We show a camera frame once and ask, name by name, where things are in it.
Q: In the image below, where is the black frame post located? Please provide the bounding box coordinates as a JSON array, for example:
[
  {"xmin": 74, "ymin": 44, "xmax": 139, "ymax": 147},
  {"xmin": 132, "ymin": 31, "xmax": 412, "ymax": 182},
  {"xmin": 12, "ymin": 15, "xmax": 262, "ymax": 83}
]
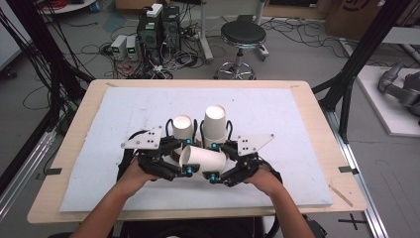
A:
[
  {"xmin": 5, "ymin": 0, "xmax": 95, "ymax": 103},
  {"xmin": 311, "ymin": 0, "xmax": 414, "ymax": 142}
]

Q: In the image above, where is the thin wooden stick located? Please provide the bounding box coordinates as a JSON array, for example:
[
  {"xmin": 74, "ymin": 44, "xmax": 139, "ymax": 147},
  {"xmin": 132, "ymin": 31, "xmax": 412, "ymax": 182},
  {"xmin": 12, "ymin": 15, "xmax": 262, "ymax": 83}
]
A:
[{"xmin": 328, "ymin": 183, "xmax": 355, "ymax": 208}]

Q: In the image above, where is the single white paper cup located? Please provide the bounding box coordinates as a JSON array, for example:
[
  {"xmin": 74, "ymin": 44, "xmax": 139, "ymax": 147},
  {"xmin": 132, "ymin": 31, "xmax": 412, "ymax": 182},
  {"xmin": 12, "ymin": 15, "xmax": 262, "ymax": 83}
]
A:
[{"xmin": 178, "ymin": 144, "xmax": 229, "ymax": 175}]

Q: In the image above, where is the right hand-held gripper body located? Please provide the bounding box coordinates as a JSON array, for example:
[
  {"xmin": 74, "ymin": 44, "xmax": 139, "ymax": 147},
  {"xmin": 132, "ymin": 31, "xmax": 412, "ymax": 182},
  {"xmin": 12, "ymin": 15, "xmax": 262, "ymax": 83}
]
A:
[{"xmin": 220, "ymin": 133, "xmax": 275, "ymax": 188}]

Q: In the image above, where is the grey desk leg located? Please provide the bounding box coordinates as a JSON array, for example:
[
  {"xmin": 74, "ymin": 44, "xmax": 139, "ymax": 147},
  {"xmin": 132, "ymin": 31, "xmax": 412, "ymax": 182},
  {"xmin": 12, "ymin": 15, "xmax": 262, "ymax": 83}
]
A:
[
  {"xmin": 253, "ymin": 0, "xmax": 270, "ymax": 62},
  {"xmin": 197, "ymin": 0, "xmax": 215, "ymax": 64}
]

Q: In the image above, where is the person's left hand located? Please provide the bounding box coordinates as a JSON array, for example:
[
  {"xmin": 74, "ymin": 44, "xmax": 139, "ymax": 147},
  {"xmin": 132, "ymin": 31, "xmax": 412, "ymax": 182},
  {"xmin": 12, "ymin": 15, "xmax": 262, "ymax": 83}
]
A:
[{"xmin": 119, "ymin": 156, "xmax": 160, "ymax": 196}]

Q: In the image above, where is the light wooden table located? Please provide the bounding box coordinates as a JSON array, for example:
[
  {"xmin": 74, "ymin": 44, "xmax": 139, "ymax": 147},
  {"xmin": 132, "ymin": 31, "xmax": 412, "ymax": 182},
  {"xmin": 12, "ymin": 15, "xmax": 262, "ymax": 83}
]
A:
[{"xmin": 27, "ymin": 78, "xmax": 368, "ymax": 225}]

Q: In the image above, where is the black round stool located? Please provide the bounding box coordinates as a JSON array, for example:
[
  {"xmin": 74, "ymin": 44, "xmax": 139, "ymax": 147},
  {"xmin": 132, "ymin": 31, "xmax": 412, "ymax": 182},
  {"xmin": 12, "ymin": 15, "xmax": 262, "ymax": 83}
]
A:
[{"xmin": 213, "ymin": 20, "xmax": 267, "ymax": 80}]

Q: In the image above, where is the black tape cross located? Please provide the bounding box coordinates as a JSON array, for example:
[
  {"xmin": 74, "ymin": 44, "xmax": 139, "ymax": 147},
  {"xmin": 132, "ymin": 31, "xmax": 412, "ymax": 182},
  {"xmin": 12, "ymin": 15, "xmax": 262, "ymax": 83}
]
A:
[{"xmin": 337, "ymin": 212, "xmax": 368, "ymax": 232}]

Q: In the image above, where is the white floor board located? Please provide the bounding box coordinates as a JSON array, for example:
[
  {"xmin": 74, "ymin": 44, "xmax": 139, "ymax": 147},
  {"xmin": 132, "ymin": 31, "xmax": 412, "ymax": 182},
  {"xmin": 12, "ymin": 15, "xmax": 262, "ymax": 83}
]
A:
[{"xmin": 356, "ymin": 64, "xmax": 420, "ymax": 138}]

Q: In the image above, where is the white box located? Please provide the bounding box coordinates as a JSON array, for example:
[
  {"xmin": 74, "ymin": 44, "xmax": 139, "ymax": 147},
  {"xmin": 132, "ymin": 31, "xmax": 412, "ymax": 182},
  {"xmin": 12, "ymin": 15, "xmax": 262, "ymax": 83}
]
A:
[{"xmin": 146, "ymin": 3, "xmax": 164, "ymax": 19}]

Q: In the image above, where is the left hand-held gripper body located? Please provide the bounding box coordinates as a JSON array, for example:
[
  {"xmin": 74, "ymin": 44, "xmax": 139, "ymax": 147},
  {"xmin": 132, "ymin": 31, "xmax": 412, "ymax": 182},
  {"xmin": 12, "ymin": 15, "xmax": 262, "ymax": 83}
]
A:
[{"xmin": 120, "ymin": 125, "xmax": 183, "ymax": 182}]

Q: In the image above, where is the dark brown cup holder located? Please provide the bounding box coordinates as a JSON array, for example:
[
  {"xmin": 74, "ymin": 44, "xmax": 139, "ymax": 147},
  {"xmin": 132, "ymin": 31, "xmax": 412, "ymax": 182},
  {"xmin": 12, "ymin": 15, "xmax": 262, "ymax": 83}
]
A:
[{"xmin": 164, "ymin": 118, "xmax": 235, "ymax": 164}]

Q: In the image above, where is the white round table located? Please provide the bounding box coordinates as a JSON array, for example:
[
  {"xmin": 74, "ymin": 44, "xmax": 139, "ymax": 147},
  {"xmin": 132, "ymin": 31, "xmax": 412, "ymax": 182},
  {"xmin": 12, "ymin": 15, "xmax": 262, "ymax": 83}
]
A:
[{"xmin": 39, "ymin": 0, "xmax": 97, "ymax": 16}]

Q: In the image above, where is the person's right hand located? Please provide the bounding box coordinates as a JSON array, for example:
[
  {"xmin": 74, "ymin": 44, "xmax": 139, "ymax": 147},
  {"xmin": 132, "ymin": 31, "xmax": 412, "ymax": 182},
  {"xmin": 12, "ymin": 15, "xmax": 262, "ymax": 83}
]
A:
[{"xmin": 245, "ymin": 164, "xmax": 285, "ymax": 196}]

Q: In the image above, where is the tangle of floor cables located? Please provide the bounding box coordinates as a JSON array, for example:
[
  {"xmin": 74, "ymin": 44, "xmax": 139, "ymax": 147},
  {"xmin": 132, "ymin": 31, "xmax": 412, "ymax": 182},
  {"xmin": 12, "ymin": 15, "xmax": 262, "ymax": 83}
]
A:
[{"xmin": 98, "ymin": 6, "xmax": 206, "ymax": 80}]

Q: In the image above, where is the person's dark clothing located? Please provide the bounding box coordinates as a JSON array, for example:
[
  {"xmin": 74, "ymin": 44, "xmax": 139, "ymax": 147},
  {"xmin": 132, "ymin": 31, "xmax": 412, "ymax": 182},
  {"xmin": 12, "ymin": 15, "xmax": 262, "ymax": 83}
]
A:
[{"xmin": 112, "ymin": 216, "xmax": 265, "ymax": 238}]

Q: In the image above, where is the grey power supply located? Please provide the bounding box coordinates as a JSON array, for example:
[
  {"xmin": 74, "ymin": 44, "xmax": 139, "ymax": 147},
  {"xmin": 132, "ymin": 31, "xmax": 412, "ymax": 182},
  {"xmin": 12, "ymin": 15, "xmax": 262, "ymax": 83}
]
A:
[
  {"xmin": 126, "ymin": 35, "xmax": 140, "ymax": 61},
  {"xmin": 110, "ymin": 34, "xmax": 129, "ymax": 61}
]

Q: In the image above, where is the brown cardboard box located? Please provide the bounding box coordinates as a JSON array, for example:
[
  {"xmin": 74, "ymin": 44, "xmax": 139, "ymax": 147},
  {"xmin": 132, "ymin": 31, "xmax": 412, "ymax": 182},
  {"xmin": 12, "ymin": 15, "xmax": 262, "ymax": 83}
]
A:
[{"xmin": 324, "ymin": 0, "xmax": 415, "ymax": 42}]

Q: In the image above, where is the black computer tower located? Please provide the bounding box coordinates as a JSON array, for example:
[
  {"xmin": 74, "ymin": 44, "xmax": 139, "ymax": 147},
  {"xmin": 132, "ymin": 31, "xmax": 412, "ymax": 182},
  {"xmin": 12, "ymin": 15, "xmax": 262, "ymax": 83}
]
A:
[
  {"xmin": 161, "ymin": 5, "xmax": 182, "ymax": 54},
  {"xmin": 136, "ymin": 13, "xmax": 164, "ymax": 65}
]

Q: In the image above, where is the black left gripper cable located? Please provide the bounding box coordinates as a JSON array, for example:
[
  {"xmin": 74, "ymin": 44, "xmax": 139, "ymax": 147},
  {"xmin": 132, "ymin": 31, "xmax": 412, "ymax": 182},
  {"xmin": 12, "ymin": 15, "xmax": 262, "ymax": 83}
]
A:
[{"xmin": 116, "ymin": 129, "xmax": 150, "ymax": 182}]

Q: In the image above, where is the white foam mat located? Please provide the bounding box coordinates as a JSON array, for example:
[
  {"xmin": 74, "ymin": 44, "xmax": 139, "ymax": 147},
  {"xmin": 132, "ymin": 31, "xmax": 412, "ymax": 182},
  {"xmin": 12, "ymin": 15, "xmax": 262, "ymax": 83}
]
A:
[{"xmin": 58, "ymin": 86, "xmax": 334, "ymax": 213}]

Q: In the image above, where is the aluminium rail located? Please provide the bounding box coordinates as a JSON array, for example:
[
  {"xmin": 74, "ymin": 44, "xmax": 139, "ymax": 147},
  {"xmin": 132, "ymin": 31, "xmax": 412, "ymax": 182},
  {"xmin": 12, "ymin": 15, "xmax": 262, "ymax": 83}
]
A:
[
  {"xmin": 321, "ymin": 108, "xmax": 391, "ymax": 238},
  {"xmin": 0, "ymin": 128, "xmax": 57, "ymax": 221}
]

